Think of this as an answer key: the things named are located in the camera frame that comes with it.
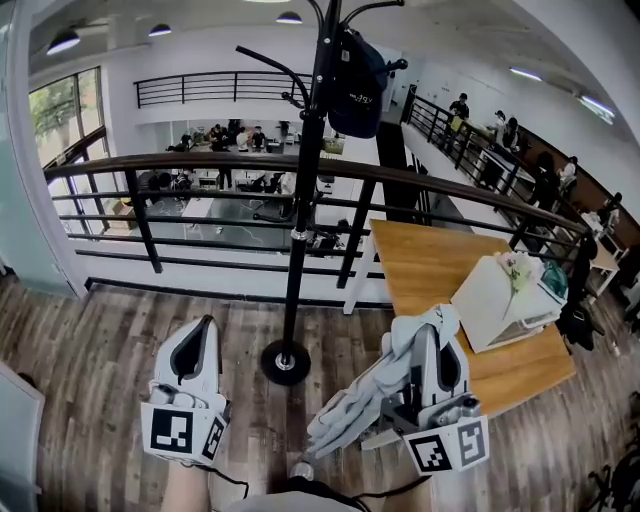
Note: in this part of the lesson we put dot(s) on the black office chair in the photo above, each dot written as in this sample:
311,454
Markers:
634,420

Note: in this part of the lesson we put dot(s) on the frosted glass partition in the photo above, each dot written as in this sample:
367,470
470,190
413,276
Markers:
25,210

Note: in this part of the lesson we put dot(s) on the person's white shoe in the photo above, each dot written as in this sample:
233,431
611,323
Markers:
301,471

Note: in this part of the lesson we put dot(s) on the white board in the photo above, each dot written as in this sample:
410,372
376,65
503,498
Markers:
17,440

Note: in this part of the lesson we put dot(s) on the light grey garment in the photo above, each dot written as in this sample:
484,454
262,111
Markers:
360,395

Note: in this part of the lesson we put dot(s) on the dark navy hanging bag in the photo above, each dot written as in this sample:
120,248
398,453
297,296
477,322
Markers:
357,100

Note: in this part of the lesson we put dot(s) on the person's grey shirt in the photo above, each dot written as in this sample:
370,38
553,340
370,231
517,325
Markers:
290,505

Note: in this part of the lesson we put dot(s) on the person's left forearm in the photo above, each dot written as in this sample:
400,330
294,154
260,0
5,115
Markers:
185,492

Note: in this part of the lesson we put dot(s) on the white artificial flowers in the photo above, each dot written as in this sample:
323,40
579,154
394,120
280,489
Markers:
520,272

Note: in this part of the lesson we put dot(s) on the large window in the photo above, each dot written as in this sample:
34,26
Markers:
55,110

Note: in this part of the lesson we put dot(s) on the wooden table with white frame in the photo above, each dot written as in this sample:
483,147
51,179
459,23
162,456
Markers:
425,260

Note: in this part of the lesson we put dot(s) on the person's right forearm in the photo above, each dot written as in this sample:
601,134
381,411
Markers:
415,500

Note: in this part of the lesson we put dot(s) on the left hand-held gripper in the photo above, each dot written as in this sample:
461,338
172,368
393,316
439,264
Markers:
170,430

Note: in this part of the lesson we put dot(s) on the black coat rack stand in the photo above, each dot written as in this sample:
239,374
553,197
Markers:
307,165

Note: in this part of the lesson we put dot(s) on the ceiling strip light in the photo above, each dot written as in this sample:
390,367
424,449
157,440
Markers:
525,74
597,106

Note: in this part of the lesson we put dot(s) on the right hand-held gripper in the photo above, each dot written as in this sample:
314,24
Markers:
445,445

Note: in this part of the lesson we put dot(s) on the black balcony railing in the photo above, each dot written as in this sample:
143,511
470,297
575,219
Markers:
220,74

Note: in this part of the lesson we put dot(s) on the black hanging coat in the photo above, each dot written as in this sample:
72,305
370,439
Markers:
580,280

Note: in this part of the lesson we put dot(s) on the wood-topped black railing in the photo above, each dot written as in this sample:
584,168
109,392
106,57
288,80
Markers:
200,161

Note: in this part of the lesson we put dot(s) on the white box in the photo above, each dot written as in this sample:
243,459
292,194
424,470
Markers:
480,300

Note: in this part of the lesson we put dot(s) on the black pendant lamp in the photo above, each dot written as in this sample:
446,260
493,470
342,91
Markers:
160,31
289,18
64,42

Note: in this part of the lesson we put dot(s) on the teal bag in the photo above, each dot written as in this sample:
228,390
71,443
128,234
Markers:
556,280

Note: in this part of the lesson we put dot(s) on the black walkway railing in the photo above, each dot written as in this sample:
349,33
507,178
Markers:
411,107

